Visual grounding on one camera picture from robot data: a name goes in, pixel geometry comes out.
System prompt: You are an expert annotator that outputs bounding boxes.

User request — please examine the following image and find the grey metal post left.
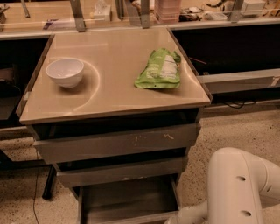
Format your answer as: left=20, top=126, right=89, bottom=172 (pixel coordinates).
left=70, top=0, right=86, bottom=32

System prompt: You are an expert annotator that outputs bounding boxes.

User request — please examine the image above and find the grey drawer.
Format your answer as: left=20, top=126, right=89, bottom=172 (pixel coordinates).
left=34, top=123, right=200, bottom=164
left=77, top=175, right=180, bottom=224
left=57, top=156, right=187, bottom=188

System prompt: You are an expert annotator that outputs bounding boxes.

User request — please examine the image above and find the black table leg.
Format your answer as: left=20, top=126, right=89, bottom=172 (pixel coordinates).
left=42, top=166, right=56, bottom=200

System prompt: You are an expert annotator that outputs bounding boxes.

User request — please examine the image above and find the grey metal post middle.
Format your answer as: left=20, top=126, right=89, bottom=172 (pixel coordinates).
left=141, top=0, right=150, bottom=29

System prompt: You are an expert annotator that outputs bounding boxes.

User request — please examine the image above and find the white box on shelf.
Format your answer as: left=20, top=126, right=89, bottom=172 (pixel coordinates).
left=241, top=0, right=266, bottom=16

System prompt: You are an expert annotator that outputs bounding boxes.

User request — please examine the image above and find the grey drawer cabinet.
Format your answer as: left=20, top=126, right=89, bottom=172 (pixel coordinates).
left=16, top=26, right=213, bottom=224

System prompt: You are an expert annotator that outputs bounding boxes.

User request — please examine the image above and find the grey middle drawer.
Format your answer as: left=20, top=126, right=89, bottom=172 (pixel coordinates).
left=57, top=156, right=187, bottom=188

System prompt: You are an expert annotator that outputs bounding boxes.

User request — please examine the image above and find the black floor cable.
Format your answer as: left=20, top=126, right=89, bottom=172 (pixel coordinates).
left=31, top=136, right=40, bottom=224

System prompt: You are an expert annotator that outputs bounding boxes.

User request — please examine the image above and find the white ceramic bowl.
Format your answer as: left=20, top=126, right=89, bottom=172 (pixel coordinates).
left=45, top=58, right=84, bottom=88

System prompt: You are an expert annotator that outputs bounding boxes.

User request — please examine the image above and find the pink plastic container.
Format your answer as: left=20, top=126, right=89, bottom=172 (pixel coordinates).
left=154, top=0, right=181, bottom=24

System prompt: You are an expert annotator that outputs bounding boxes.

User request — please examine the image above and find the grey metal post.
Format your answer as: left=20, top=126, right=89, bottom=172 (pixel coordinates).
left=141, top=0, right=150, bottom=29
left=70, top=0, right=86, bottom=32

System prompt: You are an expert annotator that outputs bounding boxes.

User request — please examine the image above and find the green snack bag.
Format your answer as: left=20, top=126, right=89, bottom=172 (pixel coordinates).
left=134, top=48, right=181, bottom=89

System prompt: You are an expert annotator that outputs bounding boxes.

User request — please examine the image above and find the grey top drawer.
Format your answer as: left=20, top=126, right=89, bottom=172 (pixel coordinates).
left=34, top=123, right=200, bottom=164

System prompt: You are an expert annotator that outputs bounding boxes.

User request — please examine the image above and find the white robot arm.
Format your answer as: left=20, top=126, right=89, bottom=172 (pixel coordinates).
left=164, top=147, right=280, bottom=224

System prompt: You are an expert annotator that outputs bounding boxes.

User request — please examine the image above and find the grey metal rail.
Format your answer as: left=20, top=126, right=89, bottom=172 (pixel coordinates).
left=198, top=68, right=280, bottom=94

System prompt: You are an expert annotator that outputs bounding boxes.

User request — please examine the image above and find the grey bottom drawer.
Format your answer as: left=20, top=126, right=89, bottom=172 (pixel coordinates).
left=77, top=175, right=180, bottom=224

